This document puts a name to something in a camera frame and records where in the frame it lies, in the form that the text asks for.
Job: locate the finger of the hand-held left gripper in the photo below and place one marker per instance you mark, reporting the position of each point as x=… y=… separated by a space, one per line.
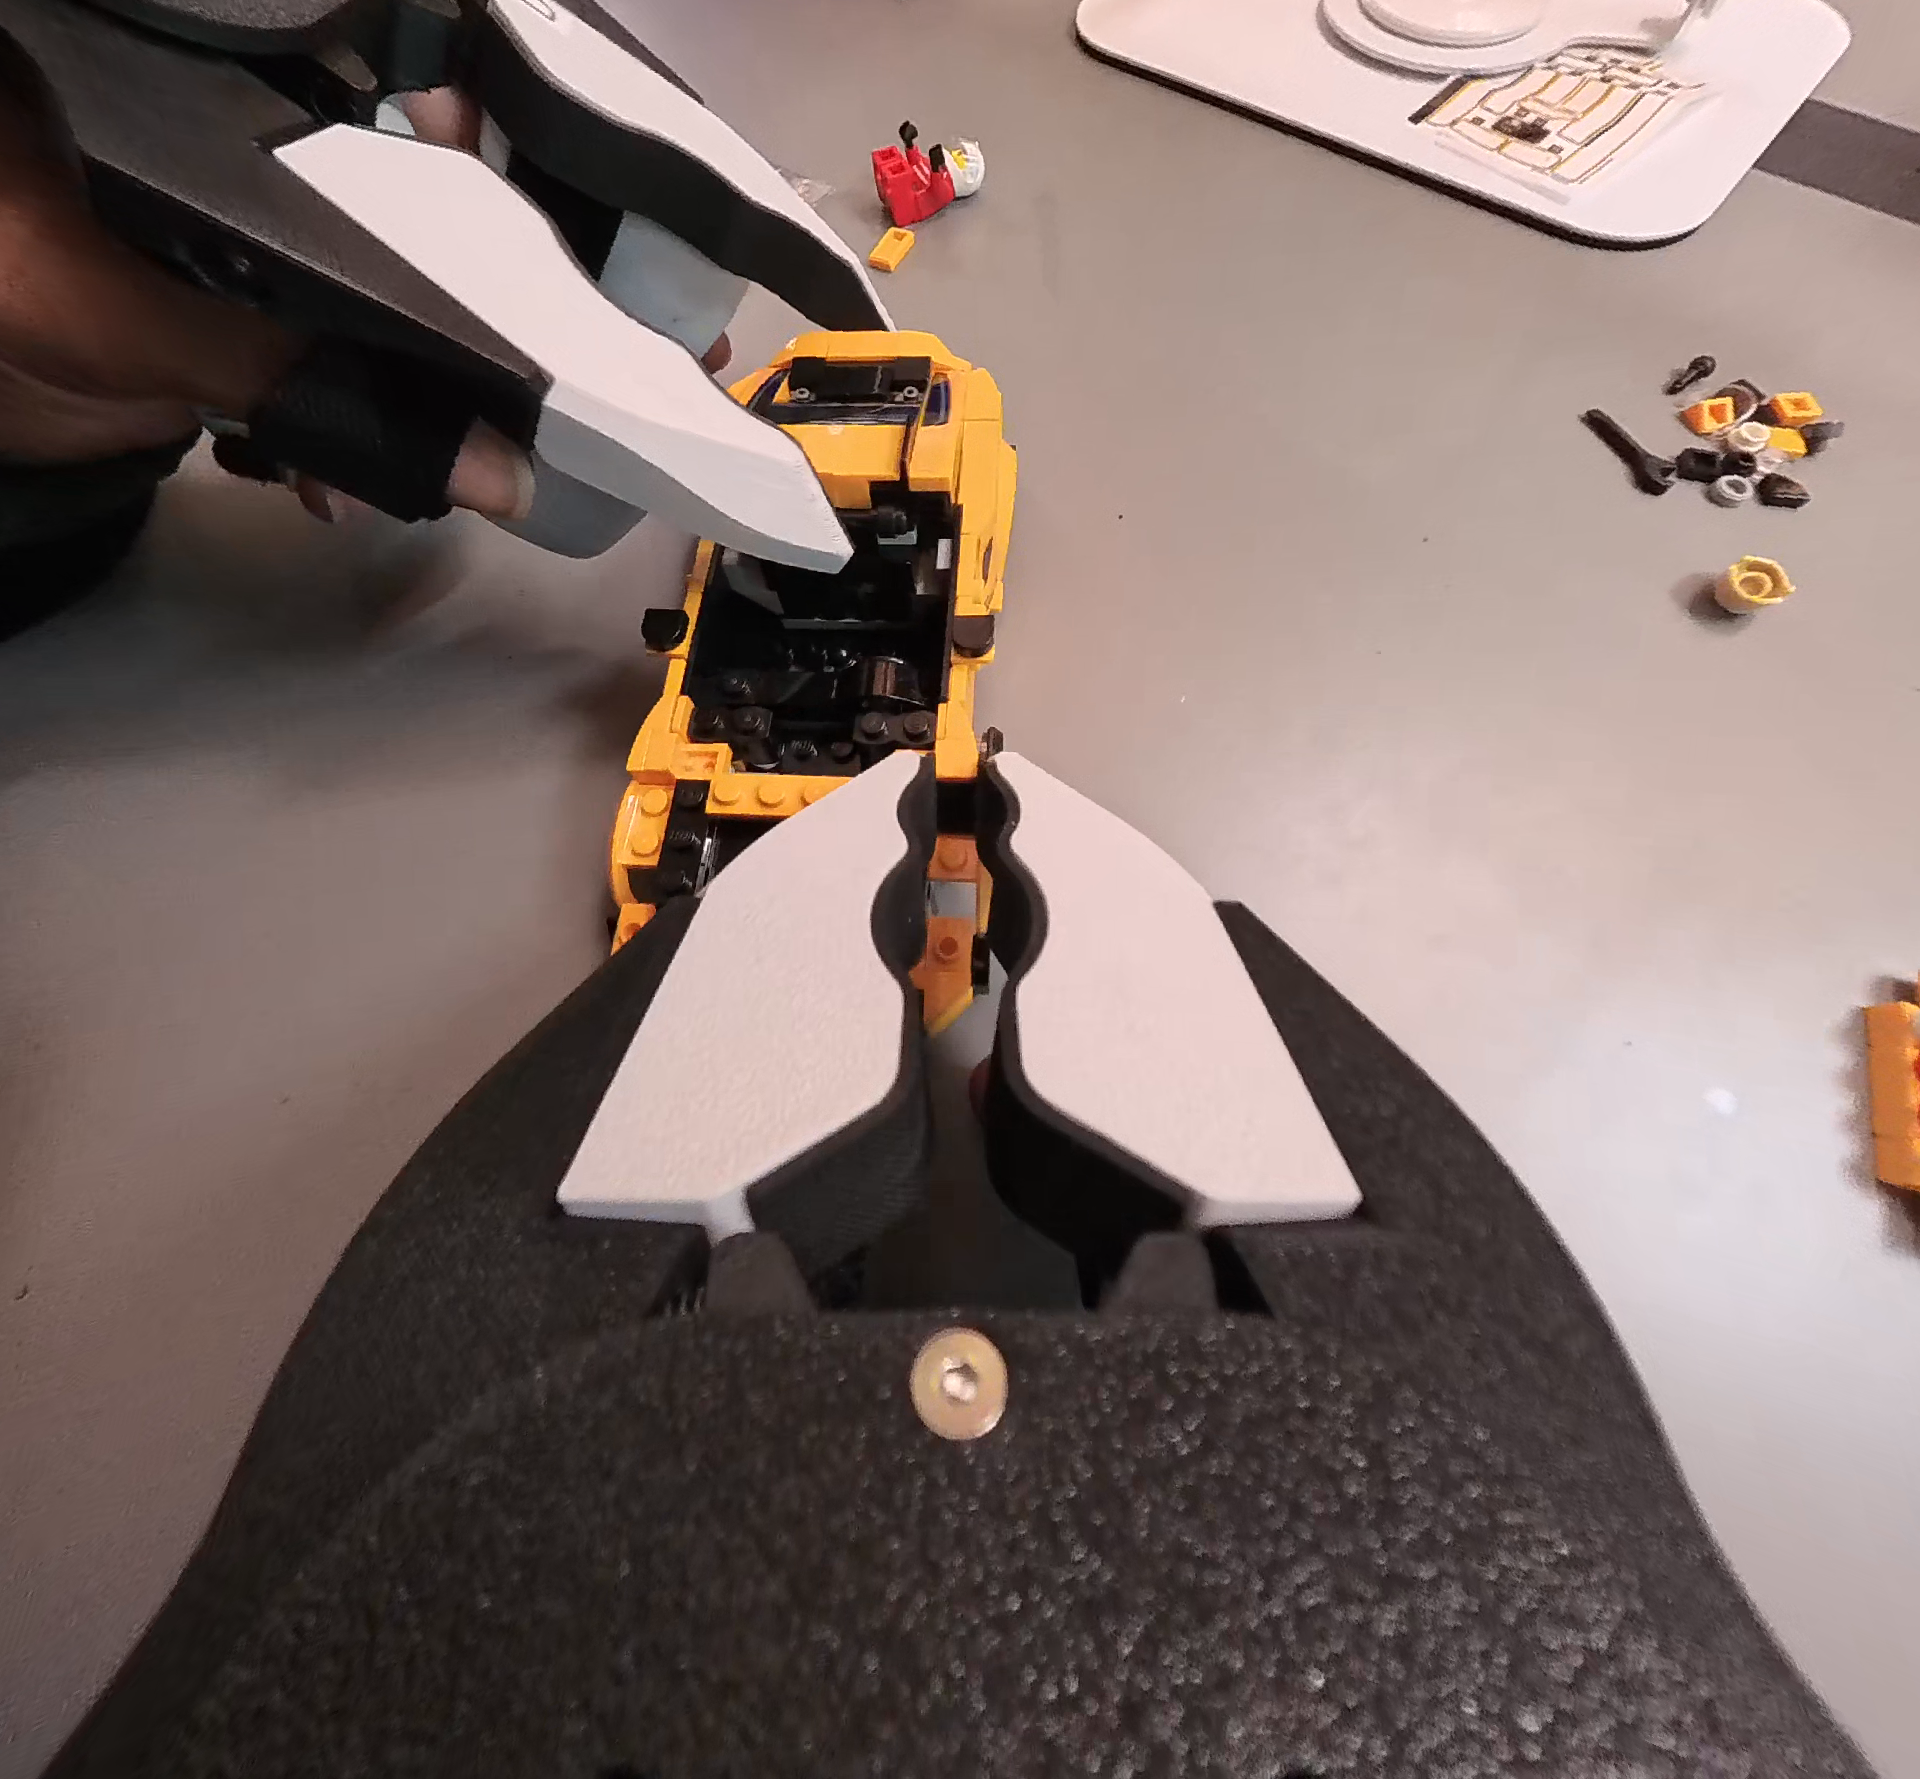
x=525 y=279
x=601 y=69

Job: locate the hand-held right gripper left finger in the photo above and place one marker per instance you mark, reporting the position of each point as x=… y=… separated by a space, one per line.
x=750 y=1030

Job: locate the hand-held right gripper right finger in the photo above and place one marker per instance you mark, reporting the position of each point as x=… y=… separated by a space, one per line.
x=1170 y=1030

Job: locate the yellow lego car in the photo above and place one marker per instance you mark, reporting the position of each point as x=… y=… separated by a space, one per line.
x=960 y=474

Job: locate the white book stand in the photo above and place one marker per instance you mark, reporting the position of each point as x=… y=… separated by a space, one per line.
x=1201 y=9

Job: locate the yellow lego bumper assembly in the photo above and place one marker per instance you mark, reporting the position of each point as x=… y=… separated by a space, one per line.
x=1898 y=1090

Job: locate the small yellow lego brick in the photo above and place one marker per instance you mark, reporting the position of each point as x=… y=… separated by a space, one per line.
x=892 y=251

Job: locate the tan round lego piece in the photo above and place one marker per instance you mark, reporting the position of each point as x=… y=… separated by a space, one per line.
x=1755 y=586

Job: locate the black lego wrench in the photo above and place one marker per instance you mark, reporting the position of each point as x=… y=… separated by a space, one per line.
x=1628 y=446

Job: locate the pile of small lego pieces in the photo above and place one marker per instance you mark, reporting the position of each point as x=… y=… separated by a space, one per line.
x=1792 y=407

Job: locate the person's left hand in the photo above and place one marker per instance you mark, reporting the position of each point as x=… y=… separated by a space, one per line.
x=91 y=309

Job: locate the sticker sheet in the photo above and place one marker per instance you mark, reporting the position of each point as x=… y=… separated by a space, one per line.
x=1591 y=107

